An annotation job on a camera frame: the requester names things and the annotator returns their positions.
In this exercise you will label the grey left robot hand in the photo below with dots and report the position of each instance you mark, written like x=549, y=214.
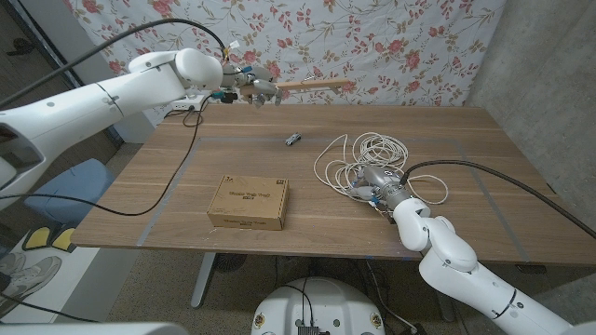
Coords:
x=256, y=81

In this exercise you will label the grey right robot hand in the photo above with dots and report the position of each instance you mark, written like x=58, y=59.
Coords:
x=384, y=183

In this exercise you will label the wooden clip hanger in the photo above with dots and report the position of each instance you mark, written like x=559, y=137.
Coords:
x=316, y=84

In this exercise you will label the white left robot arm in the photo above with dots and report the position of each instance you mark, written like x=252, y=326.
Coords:
x=93, y=107

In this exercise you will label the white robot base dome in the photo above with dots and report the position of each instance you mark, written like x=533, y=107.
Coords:
x=321, y=302

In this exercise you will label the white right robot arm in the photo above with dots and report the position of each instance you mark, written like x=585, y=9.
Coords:
x=456, y=270

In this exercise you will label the brown cardboard box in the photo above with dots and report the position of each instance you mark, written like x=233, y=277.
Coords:
x=247, y=200

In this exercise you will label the floral backdrop cloth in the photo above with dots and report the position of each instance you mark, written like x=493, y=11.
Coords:
x=302, y=37

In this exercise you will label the small metal connector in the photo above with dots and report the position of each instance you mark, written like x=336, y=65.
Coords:
x=293, y=138

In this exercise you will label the white power strip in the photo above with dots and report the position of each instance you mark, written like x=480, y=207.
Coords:
x=191, y=103

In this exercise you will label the grey table leg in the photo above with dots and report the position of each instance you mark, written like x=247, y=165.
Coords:
x=440, y=298

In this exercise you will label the black round fan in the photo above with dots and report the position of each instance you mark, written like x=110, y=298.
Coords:
x=230, y=262

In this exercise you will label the white table leg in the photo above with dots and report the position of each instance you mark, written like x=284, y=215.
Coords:
x=204, y=279

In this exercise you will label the blue stool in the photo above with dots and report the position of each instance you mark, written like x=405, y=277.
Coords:
x=79, y=183

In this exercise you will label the yellow black slipper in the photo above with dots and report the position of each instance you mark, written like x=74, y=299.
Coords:
x=64, y=239
x=37, y=238

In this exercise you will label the white floor mat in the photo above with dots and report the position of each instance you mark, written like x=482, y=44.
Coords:
x=70, y=279

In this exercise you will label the white robot torso edge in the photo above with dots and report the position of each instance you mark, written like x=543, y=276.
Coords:
x=93, y=329

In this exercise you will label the grey sneaker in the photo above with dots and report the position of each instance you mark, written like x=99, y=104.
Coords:
x=32, y=279
x=11, y=261

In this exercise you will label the dark door rail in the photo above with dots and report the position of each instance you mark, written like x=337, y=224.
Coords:
x=46, y=44

